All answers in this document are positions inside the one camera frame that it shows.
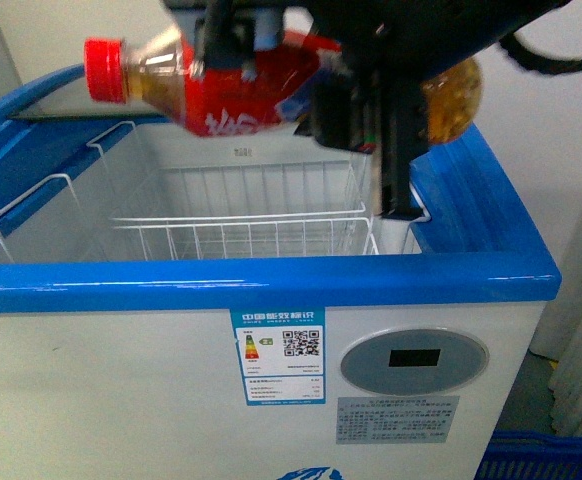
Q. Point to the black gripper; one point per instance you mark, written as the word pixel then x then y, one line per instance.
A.
pixel 429 88

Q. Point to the blue plastic crate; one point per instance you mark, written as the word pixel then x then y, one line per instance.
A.
pixel 533 456

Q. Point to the white blue chest freezer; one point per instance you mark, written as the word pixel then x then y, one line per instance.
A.
pixel 387 366

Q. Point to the red label tea bottle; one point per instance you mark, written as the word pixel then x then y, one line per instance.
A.
pixel 300 81

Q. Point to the white wire freezer basket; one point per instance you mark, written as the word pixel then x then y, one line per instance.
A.
pixel 311 208

